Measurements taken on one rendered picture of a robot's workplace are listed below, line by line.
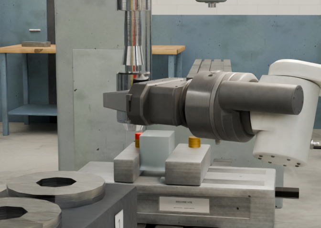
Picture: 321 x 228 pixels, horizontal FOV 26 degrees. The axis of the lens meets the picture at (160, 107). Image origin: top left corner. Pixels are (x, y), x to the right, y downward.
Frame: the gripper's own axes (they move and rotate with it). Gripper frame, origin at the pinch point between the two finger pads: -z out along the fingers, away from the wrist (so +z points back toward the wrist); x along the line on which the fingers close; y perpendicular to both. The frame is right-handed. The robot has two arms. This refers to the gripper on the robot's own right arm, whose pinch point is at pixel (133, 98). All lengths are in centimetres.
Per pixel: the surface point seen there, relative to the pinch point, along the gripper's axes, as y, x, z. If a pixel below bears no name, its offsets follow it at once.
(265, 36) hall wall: 16, -599, -252
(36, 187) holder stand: 3.3, 34.0, 13.4
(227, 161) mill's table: 23, -64, -18
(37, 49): 26, -427, -416
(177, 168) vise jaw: 13.5, -16.1, -2.6
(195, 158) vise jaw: 12.2, -19.5, -1.2
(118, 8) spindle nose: -12.4, 2.2, -0.8
